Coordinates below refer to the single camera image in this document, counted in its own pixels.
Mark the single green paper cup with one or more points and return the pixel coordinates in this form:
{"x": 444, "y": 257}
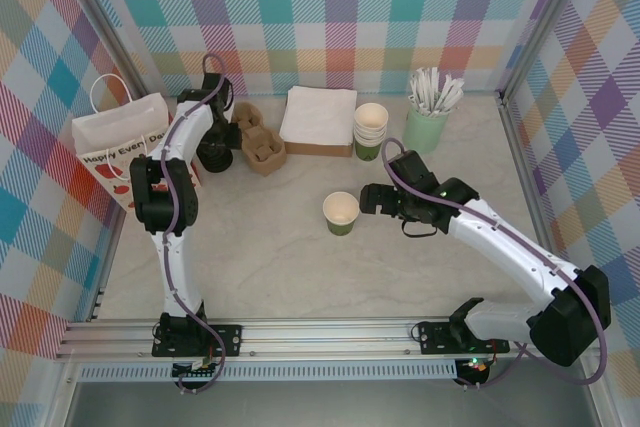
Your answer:
{"x": 341, "y": 227}

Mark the brown pulp cup carrier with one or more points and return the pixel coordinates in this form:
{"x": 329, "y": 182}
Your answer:
{"x": 260, "y": 144}

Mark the white red printed paper bag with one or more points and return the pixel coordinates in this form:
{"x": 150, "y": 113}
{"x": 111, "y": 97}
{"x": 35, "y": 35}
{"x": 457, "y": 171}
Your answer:
{"x": 115, "y": 122}

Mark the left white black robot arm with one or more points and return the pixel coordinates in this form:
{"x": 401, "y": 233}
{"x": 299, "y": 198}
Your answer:
{"x": 172, "y": 267}

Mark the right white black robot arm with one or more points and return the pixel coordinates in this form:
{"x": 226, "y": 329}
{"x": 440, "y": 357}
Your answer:
{"x": 500, "y": 247}

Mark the stack of black cup lids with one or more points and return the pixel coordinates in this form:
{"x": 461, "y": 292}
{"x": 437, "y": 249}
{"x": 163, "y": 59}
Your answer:
{"x": 215, "y": 163}

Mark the mint green holder cup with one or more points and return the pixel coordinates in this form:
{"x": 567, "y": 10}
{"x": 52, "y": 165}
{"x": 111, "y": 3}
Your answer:
{"x": 425, "y": 134}

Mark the stack of green paper cups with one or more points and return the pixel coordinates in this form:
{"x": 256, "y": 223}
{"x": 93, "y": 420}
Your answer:
{"x": 371, "y": 117}

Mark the stack of white napkins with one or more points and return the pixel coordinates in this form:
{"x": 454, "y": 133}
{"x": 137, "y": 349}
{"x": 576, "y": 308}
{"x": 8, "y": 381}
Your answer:
{"x": 320, "y": 114}

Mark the paper wrapped straw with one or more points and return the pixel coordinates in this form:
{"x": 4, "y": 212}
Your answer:
{"x": 416, "y": 89}
{"x": 444, "y": 94}
{"x": 457, "y": 102}
{"x": 424, "y": 89}
{"x": 452, "y": 96}
{"x": 433, "y": 84}

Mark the aluminium side rail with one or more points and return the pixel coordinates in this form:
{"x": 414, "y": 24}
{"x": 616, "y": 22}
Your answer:
{"x": 530, "y": 187}
{"x": 107, "y": 272}

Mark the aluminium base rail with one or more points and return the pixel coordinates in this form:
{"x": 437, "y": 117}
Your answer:
{"x": 330, "y": 339}

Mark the aluminium frame post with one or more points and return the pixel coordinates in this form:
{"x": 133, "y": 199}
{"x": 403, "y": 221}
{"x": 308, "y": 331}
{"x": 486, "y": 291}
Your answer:
{"x": 545, "y": 17}
{"x": 100, "y": 12}

